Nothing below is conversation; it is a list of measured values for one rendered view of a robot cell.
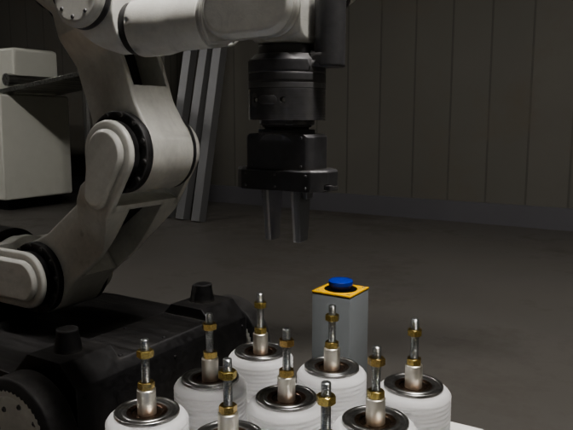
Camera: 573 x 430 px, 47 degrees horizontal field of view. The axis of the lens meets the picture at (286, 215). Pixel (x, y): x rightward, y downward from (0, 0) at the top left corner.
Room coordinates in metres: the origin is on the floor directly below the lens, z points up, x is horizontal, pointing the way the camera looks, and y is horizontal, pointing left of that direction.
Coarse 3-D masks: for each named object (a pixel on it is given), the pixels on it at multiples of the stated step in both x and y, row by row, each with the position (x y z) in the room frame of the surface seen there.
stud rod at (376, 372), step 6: (378, 348) 0.69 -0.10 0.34; (372, 354) 0.70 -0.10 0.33; (378, 354) 0.69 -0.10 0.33; (372, 372) 0.70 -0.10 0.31; (378, 372) 0.69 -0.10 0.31; (372, 378) 0.70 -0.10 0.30; (378, 378) 0.69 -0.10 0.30; (372, 384) 0.70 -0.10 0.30; (378, 384) 0.69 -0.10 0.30; (372, 390) 0.70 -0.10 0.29; (378, 390) 0.69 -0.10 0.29
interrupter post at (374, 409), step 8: (368, 400) 0.69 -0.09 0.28; (376, 400) 0.69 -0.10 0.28; (384, 400) 0.69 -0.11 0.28; (368, 408) 0.69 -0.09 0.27; (376, 408) 0.69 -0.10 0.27; (384, 408) 0.69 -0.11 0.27; (368, 416) 0.69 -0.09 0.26; (376, 416) 0.69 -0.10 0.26; (384, 416) 0.69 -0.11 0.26; (368, 424) 0.69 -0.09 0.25; (376, 424) 0.69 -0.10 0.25; (384, 424) 0.69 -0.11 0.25
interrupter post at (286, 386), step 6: (282, 378) 0.75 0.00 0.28; (288, 378) 0.75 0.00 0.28; (294, 378) 0.76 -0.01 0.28; (282, 384) 0.75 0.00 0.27; (288, 384) 0.75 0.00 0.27; (294, 384) 0.76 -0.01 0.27; (282, 390) 0.75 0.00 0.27; (288, 390) 0.75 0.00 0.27; (294, 390) 0.76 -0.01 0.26; (282, 396) 0.75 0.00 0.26; (288, 396) 0.75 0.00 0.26; (294, 396) 0.76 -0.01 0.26; (282, 402) 0.75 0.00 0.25; (288, 402) 0.75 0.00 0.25
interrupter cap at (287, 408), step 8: (264, 392) 0.77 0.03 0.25; (272, 392) 0.77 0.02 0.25; (296, 392) 0.78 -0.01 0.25; (304, 392) 0.77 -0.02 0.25; (312, 392) 0.77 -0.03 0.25; (256, 400) 0.75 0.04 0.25; (264, 400) 0.75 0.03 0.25; (272, 400) 0.75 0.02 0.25; (296, 400) 0.76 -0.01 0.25; (304, 400) 0.75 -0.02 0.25; (312, 400) 0.75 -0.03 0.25; (264, 408) 0.73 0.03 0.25; (272, 408) 0.73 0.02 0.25; (280, 408) 0.73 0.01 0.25; (288, 408) 0.73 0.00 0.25; (296, 408) 0.73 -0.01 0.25; (304, 408) 0.73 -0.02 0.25
